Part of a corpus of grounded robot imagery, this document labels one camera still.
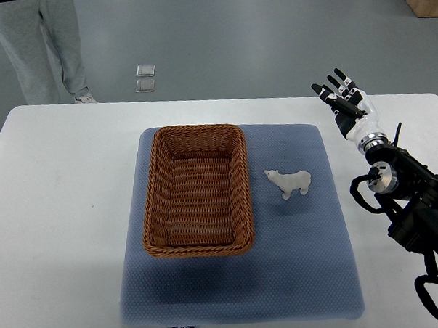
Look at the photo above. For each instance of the person in grey trousers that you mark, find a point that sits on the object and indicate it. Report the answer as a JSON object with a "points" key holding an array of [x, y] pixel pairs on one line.
{"points": [[40, 34]]}

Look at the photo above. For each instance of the metal floor plate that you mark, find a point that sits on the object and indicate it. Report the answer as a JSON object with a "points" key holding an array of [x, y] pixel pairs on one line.
{"points": [[146, 85], [144, 70]]}

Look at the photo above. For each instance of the white toy bear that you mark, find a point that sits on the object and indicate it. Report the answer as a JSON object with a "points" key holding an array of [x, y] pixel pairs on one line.
{"points": [[290, 182]]}

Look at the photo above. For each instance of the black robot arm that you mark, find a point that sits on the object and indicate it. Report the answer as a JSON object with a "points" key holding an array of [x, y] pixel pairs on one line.
{"points": [[407, 191]]}

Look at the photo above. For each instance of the wooden box corner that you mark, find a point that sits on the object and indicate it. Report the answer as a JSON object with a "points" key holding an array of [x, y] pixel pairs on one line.
{"points": [[424, 8]]}

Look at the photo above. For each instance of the brown wicker basket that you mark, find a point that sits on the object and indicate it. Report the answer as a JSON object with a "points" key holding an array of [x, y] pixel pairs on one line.
{"points": [[198, 200]]}

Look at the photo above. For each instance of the lower metal floor plate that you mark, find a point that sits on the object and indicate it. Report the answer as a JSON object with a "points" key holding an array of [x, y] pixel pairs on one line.
{"points": [[146, 85]]}

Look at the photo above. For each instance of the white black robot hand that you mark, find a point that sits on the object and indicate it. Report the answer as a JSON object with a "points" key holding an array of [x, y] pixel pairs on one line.
{"points": [[354, 113]]}

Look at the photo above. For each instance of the upper metal floor plate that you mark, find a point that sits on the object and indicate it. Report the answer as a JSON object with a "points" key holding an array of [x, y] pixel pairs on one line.
{"points": [[144, 70]]}

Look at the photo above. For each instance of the blue quilted mat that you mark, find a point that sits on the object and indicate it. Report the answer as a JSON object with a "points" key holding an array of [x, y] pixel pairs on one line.
{"points": [[301, 266]]}

